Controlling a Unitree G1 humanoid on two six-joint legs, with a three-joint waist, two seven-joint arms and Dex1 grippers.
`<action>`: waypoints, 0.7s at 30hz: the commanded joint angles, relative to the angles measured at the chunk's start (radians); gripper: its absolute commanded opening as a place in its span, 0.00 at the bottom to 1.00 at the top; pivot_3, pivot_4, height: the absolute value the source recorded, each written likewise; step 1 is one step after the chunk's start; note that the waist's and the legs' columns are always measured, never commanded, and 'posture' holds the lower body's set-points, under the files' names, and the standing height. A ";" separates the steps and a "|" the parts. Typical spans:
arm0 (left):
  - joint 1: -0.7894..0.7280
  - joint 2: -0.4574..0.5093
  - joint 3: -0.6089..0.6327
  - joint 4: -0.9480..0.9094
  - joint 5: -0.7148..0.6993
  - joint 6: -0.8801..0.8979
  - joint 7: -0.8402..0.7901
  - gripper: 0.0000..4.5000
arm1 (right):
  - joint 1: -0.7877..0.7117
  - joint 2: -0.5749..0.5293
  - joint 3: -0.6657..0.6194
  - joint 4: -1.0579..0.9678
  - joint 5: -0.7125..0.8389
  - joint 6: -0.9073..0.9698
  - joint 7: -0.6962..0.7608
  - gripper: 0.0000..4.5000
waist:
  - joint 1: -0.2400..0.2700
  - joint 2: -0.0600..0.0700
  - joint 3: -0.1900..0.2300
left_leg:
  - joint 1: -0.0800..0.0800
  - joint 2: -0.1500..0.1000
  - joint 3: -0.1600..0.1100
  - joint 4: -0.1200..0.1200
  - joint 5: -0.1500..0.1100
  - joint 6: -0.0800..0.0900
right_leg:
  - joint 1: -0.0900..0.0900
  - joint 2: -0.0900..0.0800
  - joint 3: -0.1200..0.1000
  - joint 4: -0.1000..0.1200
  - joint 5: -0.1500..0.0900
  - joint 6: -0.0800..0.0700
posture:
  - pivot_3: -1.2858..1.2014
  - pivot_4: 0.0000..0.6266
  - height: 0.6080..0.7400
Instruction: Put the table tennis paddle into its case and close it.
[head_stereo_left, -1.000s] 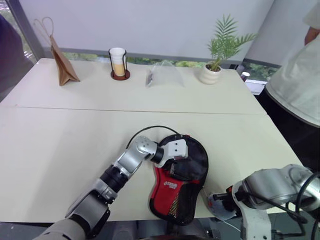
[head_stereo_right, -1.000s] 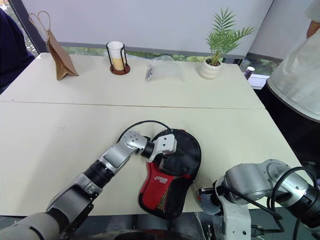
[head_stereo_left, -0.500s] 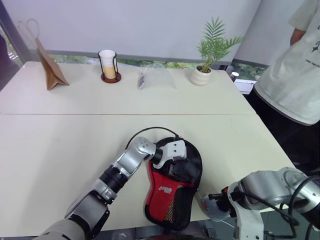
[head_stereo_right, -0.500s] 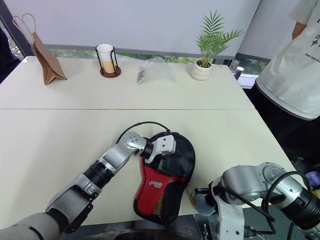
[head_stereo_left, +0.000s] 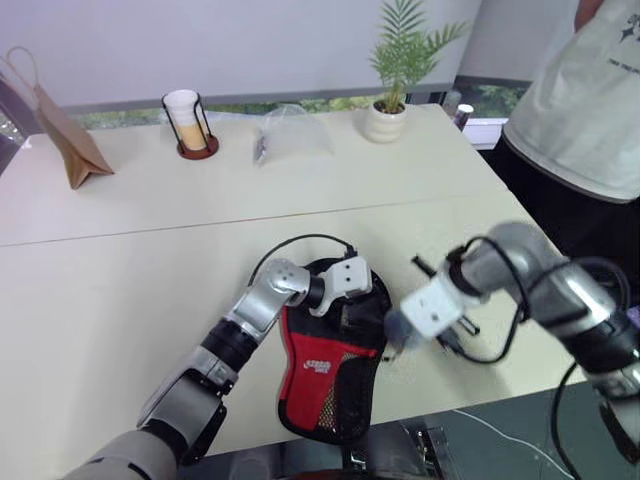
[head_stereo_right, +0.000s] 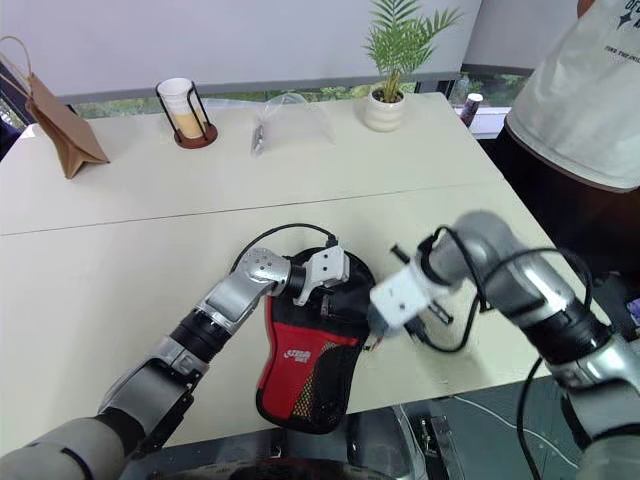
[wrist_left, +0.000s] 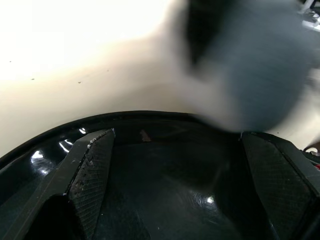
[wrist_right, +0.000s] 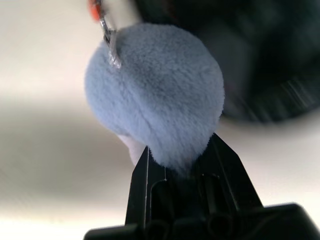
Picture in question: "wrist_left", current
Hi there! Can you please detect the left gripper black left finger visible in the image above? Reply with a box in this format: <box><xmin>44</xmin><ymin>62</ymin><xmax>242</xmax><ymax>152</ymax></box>
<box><xmin>4</xmin><ymin>127</ymin><xmax>117</xmax><ymax>240</ymax></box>

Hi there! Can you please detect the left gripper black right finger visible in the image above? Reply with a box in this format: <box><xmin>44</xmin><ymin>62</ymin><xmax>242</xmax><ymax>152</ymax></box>
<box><xmin>240</xmin><ymin>131</ymin><xmax>320</xmax><ymax>240</ymax></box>

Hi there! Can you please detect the black clear paddle case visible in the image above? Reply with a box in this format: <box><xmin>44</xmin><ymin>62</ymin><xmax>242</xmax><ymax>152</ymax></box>
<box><xmin>0</xmin><ymin>110</ymin><xmax>320</xmax><ymax>240</ymax></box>

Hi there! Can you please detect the grey blurred lump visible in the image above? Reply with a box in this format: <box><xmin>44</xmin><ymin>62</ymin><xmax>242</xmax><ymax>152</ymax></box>
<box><xmin>186</xmin><ymin>0</ymin><xmax>320</xmax><ymax>133</ymax></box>

